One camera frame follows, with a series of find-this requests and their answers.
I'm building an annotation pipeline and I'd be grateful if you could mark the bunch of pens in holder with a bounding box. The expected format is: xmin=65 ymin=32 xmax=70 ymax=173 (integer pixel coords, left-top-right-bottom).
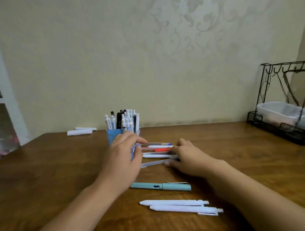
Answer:
xmin=104 ymin=109 xmax=140 ymax=133

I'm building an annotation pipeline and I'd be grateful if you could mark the person's right hand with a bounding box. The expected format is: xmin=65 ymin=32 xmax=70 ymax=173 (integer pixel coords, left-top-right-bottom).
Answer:
xmin=164 ymin=138 xmax=229 ymax=178

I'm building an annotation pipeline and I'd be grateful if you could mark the white plastic container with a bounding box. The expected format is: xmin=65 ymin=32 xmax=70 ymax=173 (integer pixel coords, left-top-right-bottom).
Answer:
xmin=256 ymin=101 xmax=305 ymax=130

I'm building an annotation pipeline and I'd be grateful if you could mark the person's left hand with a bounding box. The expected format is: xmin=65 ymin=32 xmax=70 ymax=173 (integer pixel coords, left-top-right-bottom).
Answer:
xmin=95 ymin=131 xmax=148 ymax=193

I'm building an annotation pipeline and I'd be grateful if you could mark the person's right forearm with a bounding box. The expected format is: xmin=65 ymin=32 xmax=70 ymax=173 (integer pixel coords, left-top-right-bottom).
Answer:
xmin=207 ymin=159 xmax=305 ymax=231

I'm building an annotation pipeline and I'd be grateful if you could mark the black wire rack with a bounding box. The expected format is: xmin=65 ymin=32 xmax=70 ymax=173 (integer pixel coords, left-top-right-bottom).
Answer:
xmin=246 ymin=61 xmax=305 ymax=146

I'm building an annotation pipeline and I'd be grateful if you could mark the white door frame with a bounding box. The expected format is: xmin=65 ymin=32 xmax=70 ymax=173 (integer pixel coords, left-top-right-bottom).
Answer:
xmin=0 ymin=50 xmax=29 ymax=146

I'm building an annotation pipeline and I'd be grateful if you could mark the blue pen holder cup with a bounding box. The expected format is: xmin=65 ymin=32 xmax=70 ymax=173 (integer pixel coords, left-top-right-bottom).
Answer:
xmin=106 ymin=128 xmax=141 ymax=160

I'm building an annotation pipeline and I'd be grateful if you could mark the translucent frosted pen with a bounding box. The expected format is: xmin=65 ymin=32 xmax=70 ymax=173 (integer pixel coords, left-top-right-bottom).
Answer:
xmin=140 ymin=158 xmax=178 ymax=168

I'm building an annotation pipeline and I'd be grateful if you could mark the person's left forearm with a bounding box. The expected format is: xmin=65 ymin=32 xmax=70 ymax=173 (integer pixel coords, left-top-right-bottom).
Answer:
xmin=39 ymin=183 xmax=125 ymax=231

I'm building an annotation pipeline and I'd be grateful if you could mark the teal fountain pen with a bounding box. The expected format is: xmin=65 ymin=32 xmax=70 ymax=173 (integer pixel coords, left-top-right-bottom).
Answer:
xmin=130 ymin=182 xmax=192 ymax=192

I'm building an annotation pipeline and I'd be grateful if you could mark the white rolled cloth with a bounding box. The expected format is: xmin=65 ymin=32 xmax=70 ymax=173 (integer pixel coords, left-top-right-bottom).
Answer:
xmin=67 ymin=129 xmax=93 ymax=136

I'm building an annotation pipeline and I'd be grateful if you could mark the white capped pen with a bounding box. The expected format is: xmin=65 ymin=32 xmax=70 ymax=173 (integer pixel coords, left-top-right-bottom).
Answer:
xmin=142 ymin=154 xmax=179 ymax=158

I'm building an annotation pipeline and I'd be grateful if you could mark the white retractable pen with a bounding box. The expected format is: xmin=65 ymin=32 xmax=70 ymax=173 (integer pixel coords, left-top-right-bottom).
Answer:
xmin=139 ymin=199 xmax=210 ymax=207
xmin=149 ymin=205 xmax=224 ymax=217

